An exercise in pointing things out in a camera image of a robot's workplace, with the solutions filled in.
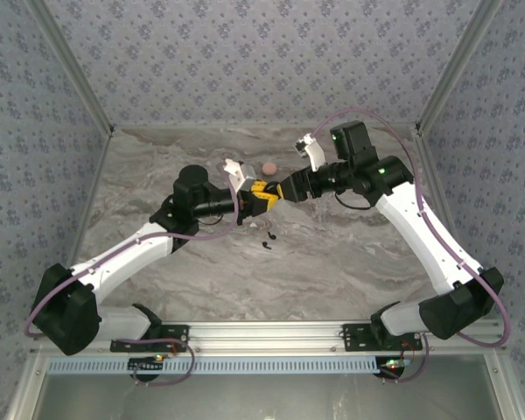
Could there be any left controller board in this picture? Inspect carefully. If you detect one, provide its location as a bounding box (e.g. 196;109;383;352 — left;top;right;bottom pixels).
128;354;166;374

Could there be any controller board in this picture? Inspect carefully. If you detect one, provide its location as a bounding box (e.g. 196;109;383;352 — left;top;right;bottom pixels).
375;356;410;377
128;354;166;374

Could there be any right controller board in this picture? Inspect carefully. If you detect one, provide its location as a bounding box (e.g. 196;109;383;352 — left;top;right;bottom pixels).
375;356;410;377

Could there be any grey metal panel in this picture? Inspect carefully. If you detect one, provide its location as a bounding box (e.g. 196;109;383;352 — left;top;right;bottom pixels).
38;371;495;420

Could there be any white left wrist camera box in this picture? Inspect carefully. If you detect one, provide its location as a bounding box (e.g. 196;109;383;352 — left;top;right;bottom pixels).
218;159;257;193

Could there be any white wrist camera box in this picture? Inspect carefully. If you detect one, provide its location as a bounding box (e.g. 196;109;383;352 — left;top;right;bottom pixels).
292;132;324;172
218;159;257;193

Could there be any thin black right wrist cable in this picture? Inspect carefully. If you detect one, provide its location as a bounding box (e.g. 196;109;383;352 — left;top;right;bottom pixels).
333;192;376;212

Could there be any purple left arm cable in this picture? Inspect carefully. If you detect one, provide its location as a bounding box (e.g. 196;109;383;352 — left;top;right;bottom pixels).
24;161;241;339

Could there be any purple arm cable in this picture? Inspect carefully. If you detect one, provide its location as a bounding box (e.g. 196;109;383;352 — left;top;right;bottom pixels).
24;161;241;339
310;108;512;347

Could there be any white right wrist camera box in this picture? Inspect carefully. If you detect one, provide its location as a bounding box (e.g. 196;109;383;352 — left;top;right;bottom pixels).
292;132;324;172

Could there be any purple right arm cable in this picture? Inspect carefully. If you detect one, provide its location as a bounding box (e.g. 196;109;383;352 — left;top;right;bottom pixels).
310;108;512;347

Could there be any aluminium right side rail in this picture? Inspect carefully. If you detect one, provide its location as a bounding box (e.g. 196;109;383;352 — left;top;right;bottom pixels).
413;126;525;420

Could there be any aluminium left side rail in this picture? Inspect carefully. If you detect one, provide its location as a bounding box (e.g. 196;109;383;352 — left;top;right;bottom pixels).
2;129;115;420

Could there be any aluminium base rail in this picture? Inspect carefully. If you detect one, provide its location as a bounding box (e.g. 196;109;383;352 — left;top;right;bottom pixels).
30;320;508;354

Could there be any aluminium right frame post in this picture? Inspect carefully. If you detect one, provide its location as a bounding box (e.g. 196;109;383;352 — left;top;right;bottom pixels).
415;0;507;132

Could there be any aluminium frame post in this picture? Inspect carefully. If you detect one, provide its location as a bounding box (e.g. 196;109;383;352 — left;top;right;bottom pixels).
25;0;116;135
415;0;507;132

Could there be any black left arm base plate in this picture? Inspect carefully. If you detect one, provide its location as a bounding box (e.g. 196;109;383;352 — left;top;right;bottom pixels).
109;323;192;354

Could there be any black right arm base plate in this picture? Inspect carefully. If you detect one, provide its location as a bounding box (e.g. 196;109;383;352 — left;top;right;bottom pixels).
341;322;424;353

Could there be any pale blue slotted cable duct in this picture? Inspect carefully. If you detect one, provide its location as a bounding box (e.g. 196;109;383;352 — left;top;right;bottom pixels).
46;354;382;376

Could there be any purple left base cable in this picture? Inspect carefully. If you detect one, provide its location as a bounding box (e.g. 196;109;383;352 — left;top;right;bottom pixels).
113;336;197;389

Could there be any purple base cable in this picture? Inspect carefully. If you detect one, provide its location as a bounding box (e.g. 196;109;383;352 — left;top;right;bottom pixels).
378;327;430;384
113;336;197;389

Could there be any aluminium left frame post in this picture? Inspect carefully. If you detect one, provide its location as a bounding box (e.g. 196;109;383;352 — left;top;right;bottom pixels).
25;0;116;135

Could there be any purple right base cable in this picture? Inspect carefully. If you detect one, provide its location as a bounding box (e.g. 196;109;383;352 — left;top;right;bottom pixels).
378;327;430;384

